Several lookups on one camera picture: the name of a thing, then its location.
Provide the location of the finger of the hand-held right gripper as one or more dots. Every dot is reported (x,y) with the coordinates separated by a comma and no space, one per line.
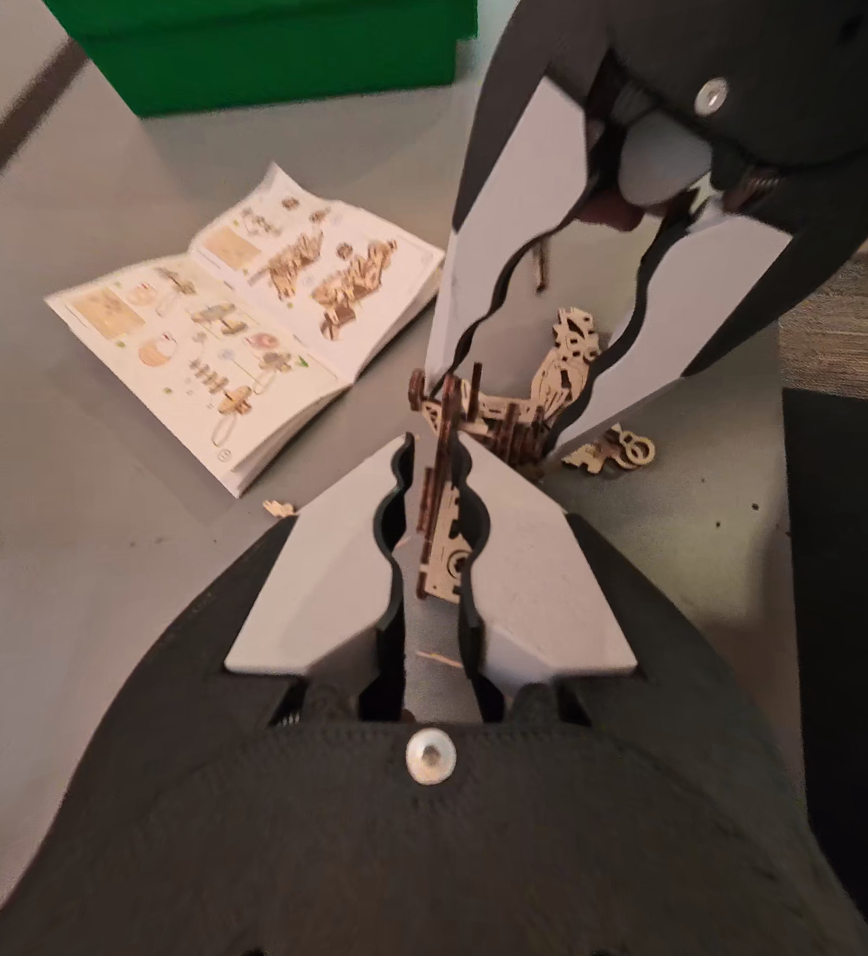
(703,299)
(509,187)

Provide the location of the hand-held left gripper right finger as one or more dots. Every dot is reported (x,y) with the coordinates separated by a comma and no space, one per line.
(553,597)

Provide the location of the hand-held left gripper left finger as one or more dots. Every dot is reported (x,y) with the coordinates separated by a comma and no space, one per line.
(314,597)

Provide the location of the wooden gear model assembly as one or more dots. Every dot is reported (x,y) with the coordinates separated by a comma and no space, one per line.
(445,560)

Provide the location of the wooden openwork frame part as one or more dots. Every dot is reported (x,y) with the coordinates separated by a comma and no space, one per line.
(565,373)

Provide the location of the person's right hand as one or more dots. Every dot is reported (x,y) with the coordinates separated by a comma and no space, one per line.
(613,209)

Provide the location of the curved notched wooden strip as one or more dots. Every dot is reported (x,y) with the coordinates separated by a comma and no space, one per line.
(279,508)

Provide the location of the wooden toothpick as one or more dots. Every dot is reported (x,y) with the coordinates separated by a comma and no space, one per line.
(438,658)

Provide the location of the wooden part with two rings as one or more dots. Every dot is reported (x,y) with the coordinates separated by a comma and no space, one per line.
(613,452)

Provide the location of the green plastic storage bin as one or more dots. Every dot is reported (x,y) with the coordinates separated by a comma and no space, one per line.
(255,67)

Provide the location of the open instruction booklet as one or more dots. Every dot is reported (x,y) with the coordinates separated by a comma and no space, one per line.
(180,314)

